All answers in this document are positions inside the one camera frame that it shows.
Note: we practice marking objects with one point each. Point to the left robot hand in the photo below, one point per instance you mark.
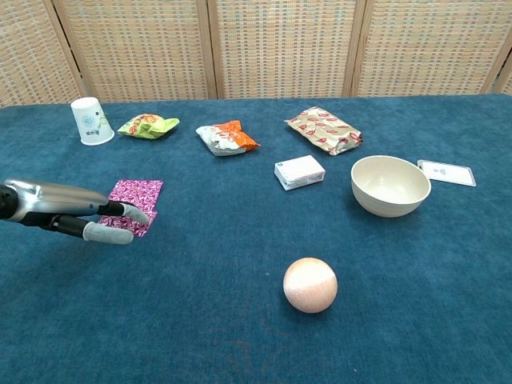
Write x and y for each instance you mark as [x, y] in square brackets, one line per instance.
[52, 200]

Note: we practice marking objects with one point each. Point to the pink patterned paper square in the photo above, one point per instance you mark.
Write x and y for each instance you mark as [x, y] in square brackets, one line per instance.
[140, 191]
[142, 229]

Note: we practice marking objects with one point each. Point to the white paper cup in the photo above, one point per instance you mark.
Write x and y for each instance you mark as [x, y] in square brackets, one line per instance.
[90, 124]

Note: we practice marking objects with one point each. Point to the green snack bag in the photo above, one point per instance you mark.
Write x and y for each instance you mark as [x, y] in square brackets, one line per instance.
[146, 126]

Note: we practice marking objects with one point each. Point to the woven folding screen panel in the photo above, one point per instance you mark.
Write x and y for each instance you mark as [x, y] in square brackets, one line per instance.
[432, 48]
[284, 48]
[506, 83]
[28, 52]
[140, 48]

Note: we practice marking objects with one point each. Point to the blue carpet table cover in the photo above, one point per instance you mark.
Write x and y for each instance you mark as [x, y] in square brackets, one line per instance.
[180, 288]

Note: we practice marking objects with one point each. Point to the orange white snack bag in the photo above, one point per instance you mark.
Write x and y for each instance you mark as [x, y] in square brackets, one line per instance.
[224, 140]

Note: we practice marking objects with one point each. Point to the small white cardboard box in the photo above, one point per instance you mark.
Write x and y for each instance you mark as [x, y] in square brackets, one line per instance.
[298, 170]

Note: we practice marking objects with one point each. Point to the peach ball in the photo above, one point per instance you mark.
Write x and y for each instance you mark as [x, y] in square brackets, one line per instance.
[310, 286]

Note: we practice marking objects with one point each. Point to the gold red-print snack package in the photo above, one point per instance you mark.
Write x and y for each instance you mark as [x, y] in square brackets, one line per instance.
[324, 130]

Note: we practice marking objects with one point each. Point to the cream bowl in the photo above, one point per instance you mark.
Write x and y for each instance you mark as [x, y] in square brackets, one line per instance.
[384, 200]

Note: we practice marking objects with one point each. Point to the white card in holder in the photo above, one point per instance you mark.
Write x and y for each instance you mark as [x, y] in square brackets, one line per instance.
[452, 174]

